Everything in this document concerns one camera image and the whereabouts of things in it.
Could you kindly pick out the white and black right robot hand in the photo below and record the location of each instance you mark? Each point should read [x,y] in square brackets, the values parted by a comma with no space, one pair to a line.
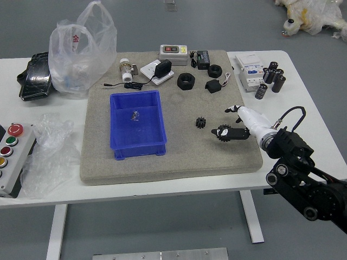
[254,119]

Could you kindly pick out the big black gear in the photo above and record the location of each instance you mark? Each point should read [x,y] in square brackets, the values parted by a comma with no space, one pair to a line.
[224,127]

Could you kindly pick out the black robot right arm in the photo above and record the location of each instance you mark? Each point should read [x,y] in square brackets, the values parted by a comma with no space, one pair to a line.
[292,147]

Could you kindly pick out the small black hex nut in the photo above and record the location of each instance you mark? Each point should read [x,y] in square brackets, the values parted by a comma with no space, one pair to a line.
[211,72]

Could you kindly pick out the big black hex nut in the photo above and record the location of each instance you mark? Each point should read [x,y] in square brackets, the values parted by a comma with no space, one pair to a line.
[182,84]

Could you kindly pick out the grey control box with buttons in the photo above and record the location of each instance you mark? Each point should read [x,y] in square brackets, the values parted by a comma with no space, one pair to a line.
[13,162]

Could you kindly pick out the black cylindrical capacitor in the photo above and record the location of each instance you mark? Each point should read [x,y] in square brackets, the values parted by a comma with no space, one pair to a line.
[279,84]
[268,76]
[261,91]
[279,72]
[273,66]

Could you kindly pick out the white circuit breaker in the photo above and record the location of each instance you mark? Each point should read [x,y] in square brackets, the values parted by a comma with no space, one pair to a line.
[250,70]

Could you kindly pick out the small black gear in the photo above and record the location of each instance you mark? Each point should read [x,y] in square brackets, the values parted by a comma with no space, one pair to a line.
[201,122]

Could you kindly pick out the black power supply module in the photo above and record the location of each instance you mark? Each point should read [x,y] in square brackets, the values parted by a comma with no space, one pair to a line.
[204,60]

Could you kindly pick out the grey-brown foam mat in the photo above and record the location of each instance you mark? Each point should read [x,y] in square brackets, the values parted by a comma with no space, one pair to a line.
[173,162]

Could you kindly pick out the white table leg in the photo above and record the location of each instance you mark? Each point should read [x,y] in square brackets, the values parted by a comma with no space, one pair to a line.
[56,233]
[252,216]

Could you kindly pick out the plush toy in plastic wrap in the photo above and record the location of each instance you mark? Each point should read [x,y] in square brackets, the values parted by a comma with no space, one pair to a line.
[311,16]

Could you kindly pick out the small clear bag of screws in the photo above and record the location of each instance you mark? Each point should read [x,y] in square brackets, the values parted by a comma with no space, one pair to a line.
[134,115]

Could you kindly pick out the blue plastic bin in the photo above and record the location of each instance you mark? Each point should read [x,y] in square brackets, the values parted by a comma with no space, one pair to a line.
[119,135]

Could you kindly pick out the brass valve with white ends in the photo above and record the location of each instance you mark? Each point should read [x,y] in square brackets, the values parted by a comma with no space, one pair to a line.
[126,71]

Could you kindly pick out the white translucent plastic bag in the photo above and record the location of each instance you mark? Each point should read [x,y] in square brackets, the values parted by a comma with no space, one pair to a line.
[81,54]

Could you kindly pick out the clear bubble wrap bag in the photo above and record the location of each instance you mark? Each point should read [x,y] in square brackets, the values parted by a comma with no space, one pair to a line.
[51,151]

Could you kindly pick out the black plastic tray stack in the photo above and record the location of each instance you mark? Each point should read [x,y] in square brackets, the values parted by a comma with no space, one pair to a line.
[35,78]

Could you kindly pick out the grey push-button switch box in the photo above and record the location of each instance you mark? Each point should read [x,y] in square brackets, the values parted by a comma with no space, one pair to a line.
[173,57]

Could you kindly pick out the white wall socket plate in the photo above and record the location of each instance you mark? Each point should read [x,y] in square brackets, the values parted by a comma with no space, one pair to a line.
[147,69]

